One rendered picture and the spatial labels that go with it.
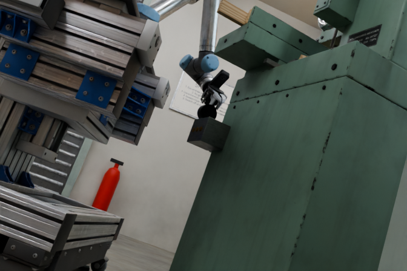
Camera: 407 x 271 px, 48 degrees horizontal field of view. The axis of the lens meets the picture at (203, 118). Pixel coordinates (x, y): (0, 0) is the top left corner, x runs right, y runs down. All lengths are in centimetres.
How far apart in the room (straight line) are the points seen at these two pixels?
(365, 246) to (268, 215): 21
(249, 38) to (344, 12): 27
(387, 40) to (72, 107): 87
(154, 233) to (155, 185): 44
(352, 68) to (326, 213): 32
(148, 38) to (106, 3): 16
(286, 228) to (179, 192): 340
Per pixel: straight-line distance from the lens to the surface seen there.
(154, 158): 432
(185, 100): 443
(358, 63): 107
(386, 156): 110
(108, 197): 411
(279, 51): 140
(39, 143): 150
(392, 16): 123
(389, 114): 112
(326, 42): 157
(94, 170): 426
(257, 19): 138
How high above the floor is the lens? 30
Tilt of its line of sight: 13 degrees up
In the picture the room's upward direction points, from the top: 20 degrees clockwise
